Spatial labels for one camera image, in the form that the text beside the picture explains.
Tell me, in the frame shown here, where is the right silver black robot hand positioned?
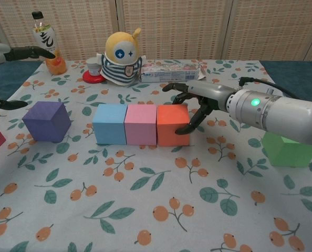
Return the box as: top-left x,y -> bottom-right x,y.
162,80 -> 237,135

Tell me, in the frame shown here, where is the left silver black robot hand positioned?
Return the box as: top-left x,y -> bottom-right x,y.
0,43 -> 56,110

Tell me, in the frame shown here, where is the orange foam cube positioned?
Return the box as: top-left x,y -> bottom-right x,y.
155,104 -> 191,146

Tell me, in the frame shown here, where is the purple foam cube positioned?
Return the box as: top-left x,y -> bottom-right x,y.
22,101 -> 72,143

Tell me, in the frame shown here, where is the green foam cube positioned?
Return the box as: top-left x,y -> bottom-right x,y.
261,131 -> 312,167

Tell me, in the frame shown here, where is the light blue foam cube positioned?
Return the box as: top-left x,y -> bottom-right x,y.
92,103 -> 128,145

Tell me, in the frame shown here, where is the orange juice bottle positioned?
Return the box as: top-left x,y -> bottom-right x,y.
31,11 -> 68,76

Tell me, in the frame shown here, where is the snack package box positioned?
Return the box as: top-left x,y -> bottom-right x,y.
140,59 -> 206,82

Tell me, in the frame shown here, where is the small white jar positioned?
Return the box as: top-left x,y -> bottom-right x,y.
87,58 -> 102,77

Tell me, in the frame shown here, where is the pink foam cube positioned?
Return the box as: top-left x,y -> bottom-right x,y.
124,104 -> 158,146

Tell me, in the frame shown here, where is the yellow plush toy striped shirt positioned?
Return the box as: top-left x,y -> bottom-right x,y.
96,27 -> 146,87

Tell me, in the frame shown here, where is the floral print tablecloth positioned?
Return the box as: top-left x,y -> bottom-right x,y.
0,59 -> 312,252

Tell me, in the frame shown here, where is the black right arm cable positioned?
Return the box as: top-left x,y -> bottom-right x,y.
238,76 -> 304,100

